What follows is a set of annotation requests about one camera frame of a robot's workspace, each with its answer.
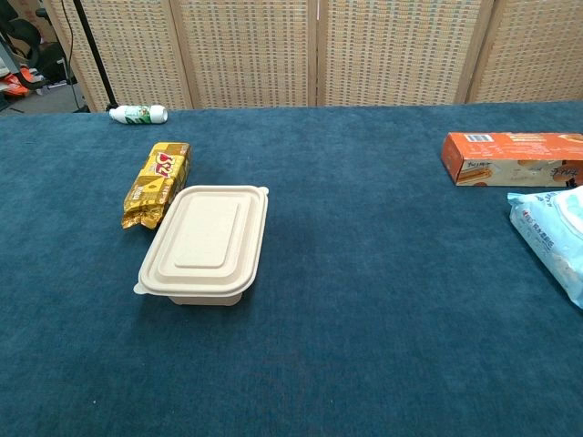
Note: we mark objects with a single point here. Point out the orange snack box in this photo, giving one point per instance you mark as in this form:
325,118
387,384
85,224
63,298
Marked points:
510,159

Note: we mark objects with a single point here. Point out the light blue tissue pack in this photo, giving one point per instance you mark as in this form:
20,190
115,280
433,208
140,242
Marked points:
553,236

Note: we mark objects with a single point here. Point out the beige lidded food container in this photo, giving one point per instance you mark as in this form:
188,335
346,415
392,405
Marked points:
205,241

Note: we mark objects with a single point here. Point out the gold snack packet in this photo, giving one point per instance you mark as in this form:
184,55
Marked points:
157,184

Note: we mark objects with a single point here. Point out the woven folding screen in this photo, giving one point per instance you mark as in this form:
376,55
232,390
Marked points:
319,50

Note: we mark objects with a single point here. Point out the white green plastic bottle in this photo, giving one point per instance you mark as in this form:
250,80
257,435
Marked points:
139,114

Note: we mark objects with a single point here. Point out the black tripod stand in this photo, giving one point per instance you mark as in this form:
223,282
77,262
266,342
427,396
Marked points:
96,54

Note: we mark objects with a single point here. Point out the black office chair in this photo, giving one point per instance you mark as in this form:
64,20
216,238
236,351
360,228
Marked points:
32,50

